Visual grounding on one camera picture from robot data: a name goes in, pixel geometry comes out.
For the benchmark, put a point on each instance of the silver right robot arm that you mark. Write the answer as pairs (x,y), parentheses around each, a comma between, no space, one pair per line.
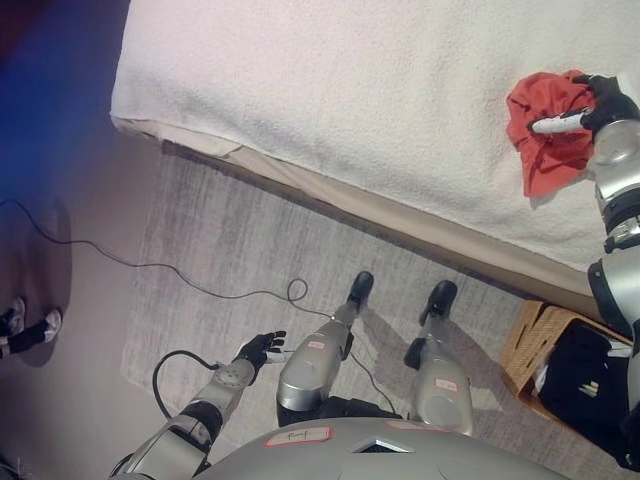
(617,165)

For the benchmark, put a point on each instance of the red cloth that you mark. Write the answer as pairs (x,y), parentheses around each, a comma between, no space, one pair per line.
(550,150)

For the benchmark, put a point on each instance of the black clothes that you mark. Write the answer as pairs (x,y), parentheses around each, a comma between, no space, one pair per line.
(580,380)

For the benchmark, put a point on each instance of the silver robot leg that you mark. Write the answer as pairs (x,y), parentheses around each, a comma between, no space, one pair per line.
(315,360)
(442,385)

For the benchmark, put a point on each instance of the grey robot torso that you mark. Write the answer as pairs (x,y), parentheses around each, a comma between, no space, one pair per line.
(380,455)

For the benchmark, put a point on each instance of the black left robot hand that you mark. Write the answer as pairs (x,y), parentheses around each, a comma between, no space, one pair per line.
(260,350)

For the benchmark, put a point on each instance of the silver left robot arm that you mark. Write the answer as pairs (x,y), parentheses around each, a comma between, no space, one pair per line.
(220,390)

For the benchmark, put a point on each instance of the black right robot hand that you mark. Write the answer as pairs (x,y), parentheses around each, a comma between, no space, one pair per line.
(610,102)

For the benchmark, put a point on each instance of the white sneaker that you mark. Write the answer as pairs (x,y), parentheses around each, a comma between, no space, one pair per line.
(16,317)
(53,325)

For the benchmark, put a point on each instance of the silver left robot leg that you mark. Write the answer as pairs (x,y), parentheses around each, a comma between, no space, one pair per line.
(315,360)

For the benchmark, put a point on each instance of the silver right robot leg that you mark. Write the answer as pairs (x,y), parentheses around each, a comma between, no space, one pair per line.
(442,385)

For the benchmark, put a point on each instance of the woven wicker basket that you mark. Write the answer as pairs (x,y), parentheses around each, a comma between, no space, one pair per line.
(525,335)

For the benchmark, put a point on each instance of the bed with white blanket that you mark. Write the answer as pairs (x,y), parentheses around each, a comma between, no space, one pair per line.
(350,85)

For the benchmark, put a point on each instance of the grey area rug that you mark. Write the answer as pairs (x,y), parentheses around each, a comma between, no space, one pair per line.
(225,240)

